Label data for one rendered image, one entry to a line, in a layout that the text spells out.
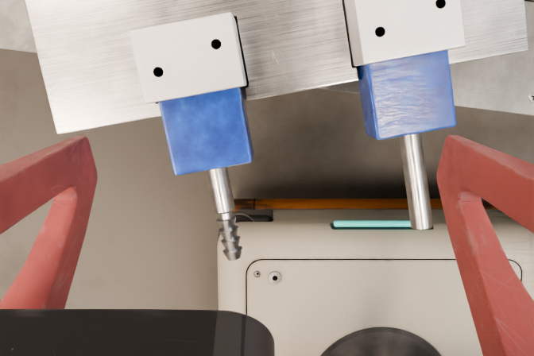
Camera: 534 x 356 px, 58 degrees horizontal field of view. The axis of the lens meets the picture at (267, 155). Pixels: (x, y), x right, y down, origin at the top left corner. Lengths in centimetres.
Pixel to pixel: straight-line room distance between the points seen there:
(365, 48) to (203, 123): 9
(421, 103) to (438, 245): 70
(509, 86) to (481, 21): 8
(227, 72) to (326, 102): 90
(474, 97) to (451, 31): 10
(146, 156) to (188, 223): 19
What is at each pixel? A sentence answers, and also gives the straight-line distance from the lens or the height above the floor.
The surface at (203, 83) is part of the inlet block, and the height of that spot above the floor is 88.
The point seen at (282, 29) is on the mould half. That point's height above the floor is 85.
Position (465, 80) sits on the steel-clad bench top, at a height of 80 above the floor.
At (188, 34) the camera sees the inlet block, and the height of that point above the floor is 88.
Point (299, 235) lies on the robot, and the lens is 90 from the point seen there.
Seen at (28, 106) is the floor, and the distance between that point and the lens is 125.
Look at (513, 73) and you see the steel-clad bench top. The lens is 36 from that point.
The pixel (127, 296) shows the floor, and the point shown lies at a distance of 128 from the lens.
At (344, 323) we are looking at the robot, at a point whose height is 28.
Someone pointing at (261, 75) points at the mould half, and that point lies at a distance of 26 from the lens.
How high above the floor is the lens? 112
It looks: 81 degrees down
